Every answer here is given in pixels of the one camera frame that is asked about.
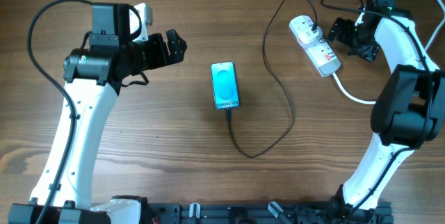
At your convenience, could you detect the blue screen smartphone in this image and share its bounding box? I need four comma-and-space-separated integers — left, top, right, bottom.
211, 61, 240, 109

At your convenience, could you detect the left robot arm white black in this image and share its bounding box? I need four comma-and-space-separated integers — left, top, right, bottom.
8, 3, 187, 223

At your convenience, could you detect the black charging cable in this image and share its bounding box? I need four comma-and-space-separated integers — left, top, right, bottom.
225, 0, 319, 159

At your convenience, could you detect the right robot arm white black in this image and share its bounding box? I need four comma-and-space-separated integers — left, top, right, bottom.
327, 0, 444, 211

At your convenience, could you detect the white power strip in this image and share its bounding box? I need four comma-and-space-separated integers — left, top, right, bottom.
289, 15, 341, 77

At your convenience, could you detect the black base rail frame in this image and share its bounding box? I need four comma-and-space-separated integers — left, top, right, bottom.
83, 201, 394, 224

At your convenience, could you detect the white usb charger adapter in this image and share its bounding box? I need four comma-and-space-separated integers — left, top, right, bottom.
298, 27, 322, 45

